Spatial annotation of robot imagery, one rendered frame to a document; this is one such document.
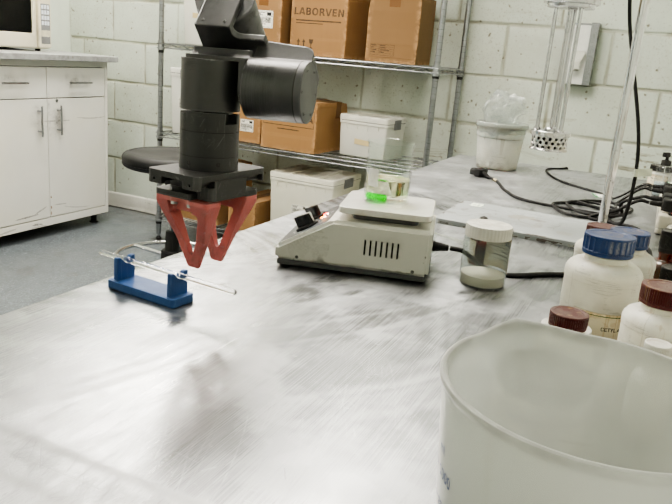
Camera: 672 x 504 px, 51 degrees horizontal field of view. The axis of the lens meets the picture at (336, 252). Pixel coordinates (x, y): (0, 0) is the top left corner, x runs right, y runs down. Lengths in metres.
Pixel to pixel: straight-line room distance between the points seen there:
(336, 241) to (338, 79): 2.76
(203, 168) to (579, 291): 0.37
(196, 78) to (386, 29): 2.50
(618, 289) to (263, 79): 0.38
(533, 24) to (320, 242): 2.56
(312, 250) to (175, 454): 0.45
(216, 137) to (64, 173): 3.19
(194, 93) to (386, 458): 0.37
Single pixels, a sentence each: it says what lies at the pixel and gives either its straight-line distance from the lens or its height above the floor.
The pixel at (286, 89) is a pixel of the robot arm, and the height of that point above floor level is 0.99.
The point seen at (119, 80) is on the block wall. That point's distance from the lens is 4.41.
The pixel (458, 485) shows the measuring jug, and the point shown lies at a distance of 0.30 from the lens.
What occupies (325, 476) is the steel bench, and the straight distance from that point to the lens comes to 0.50.
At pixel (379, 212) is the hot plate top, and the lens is 0.88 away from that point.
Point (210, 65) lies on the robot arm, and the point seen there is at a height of 1.00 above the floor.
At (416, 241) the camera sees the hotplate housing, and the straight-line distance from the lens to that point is 0.88.
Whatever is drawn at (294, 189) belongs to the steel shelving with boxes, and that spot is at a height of 0.38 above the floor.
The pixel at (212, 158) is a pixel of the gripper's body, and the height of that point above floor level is 0.92.
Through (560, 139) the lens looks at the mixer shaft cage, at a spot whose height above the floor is 0.91.
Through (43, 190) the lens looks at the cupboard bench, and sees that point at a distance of 3.77.
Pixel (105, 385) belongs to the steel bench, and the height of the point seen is 0.75.
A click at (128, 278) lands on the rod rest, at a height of 0.76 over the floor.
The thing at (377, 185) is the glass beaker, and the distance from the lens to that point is 0.91.
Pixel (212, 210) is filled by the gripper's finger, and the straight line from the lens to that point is 0.67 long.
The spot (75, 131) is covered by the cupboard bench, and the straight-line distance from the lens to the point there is 3.88.
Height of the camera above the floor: 1.03
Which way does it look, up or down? 16 degrees down
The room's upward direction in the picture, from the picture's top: 5 degrees clockwise
